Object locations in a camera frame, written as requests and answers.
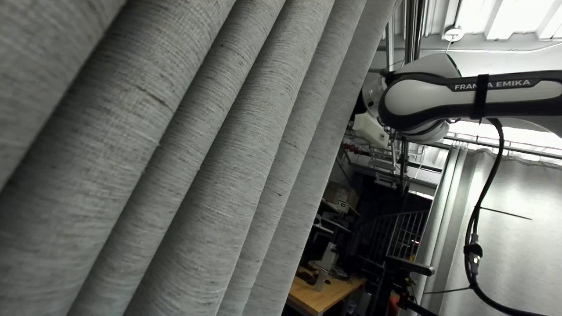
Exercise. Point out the light grey pleated curtain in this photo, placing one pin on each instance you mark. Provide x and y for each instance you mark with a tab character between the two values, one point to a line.
167	157

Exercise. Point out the wooden workbench top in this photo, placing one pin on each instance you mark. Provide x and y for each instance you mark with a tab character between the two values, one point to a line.
313	301

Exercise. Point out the black wire rack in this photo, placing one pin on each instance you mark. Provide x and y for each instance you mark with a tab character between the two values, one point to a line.
396	234

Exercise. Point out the white ceiling sensor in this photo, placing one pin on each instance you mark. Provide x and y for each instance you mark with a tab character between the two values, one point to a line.
452	34

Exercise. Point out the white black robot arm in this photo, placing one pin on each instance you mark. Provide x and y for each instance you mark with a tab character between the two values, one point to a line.
420	101

